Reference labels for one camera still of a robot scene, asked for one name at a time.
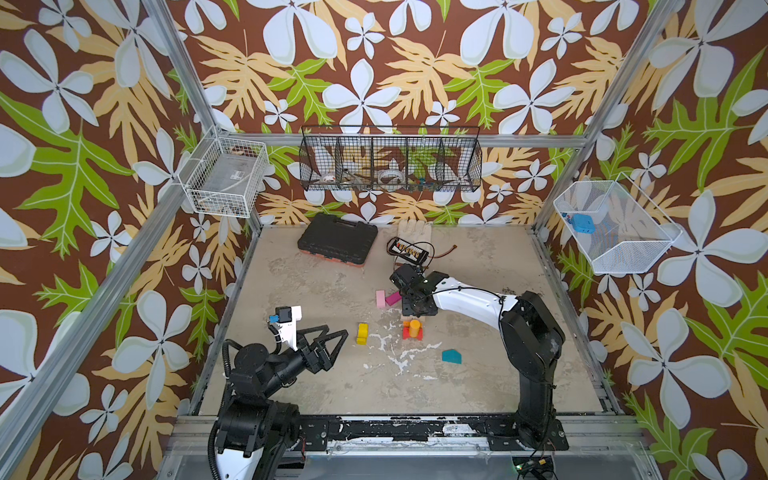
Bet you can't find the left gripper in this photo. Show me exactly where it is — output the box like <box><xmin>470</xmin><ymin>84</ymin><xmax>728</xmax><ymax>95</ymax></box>
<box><xmin>260</xmin><ymin>322</ymin><xmax>346</xmax><ymax>402</ymax></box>

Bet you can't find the magenta block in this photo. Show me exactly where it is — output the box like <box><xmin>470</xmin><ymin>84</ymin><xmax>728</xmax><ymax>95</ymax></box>
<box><xmin>385</xmin><ymin>292</ymin><xmax>402</xmax><ymax>306</ymax></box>

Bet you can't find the yellow cylinder block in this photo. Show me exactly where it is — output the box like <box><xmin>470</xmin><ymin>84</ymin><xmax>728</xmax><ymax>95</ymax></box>
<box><xmin>408</xmin><ymin>319</ymin><xmax>421</xmax><ymax>338</ymax></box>

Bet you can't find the red block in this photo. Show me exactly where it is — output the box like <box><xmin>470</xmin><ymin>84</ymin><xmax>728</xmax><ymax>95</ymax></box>
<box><xmin>402</xmin><ymin>327</ymin><xmax>424</xmax><ymax>341</ymax></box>

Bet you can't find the teal block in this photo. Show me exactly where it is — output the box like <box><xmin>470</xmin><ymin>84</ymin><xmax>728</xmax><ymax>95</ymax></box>
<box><xmin>441</xmin><ymin>349</ymin><xmax>462</xmax><ymax>365</ymax></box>

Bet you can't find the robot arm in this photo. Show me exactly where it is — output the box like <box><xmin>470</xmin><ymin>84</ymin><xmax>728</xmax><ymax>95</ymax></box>
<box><xmin>432</xmin><ymin>277</ymin><xmax>565</xmax><ymax>448</ymax></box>

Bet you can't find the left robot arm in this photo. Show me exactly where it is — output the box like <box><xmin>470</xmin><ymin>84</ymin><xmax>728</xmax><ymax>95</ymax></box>
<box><xmin>207</xmin><ymin>325</ymin><xmax>348</xmax><ymax>479</ymax></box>

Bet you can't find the yellow arch block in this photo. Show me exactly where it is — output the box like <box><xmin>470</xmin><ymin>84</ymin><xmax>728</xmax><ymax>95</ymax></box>
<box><xmin>356</xmin><ymin>323</ymin><xmax>369</xmax><ymax>345</ymax></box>

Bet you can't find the white work glove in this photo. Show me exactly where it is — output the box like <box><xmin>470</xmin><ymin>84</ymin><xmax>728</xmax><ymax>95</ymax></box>
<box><xmin>395</xmin><ymin>219</ymin><xmax>432</xmax><ymax>267</ymax></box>

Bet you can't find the black and red tool case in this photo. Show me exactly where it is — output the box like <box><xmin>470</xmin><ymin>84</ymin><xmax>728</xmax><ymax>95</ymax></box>
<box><xmin>297</xmin><ymin>213</ymin><xmax>378</xmax><ymax>266</ymax></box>

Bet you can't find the tape roll in basket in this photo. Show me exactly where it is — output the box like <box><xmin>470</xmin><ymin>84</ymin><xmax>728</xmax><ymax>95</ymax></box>
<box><xmin>377</xmin><ymin>169</ymin><xmax>405</xmax><ymax>186</ymax></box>

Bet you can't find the blue object in basket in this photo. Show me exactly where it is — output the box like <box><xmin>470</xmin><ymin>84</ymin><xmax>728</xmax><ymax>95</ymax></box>
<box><xmin>569</xmin><ymin>213</ymin><xmax>596</xmax><ymax>235</ymax></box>

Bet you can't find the black charging board with cables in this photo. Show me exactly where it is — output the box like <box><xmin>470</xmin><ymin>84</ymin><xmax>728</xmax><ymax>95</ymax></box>
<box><xmin>386</xmin><ymin>237</ymin><xmax>458</xmax><ymax>268</ymax></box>

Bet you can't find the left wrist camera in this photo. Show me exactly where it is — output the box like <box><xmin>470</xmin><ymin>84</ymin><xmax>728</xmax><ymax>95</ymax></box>
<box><xmin>267</xmin><ymin>306</ymin><xmax>303</xmax><ymax>351</ymax></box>

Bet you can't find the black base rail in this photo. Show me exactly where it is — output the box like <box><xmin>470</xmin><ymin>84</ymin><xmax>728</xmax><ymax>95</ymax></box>
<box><xmin>299</xmin><ymin>413</ymin><xmax>569</xmax><ymax>452</ymax></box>

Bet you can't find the black wire basket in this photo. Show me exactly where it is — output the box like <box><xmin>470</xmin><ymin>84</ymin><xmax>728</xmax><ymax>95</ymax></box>
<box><xmin>298</xmin><ymin>125</ymin><xmax>483</xmax><ymax>192</ymax></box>

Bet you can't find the white wire basket left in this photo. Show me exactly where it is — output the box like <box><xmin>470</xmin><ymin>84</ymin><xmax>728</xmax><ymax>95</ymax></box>
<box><xmin>180</xmin><ymin>136</ymin><xmax>270</xmax><ymax>218</ymax></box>

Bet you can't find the white wire basket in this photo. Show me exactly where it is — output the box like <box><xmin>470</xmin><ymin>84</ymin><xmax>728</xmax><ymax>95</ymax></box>
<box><xmin>554</xmin><ymin>174</ymin><xmax>683</xmax><ymax>276</ymax></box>
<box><xmin>180</xmin><ymin>136</ymin><xmax>270</xmax><ymax>218</ymax></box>

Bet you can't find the white wire basket right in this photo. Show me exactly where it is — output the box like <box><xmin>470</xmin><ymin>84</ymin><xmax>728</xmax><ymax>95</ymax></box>
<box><xmin>554</xmin><ymin>174</ymin><xmax>683</xmax><ymax>276</ymax></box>

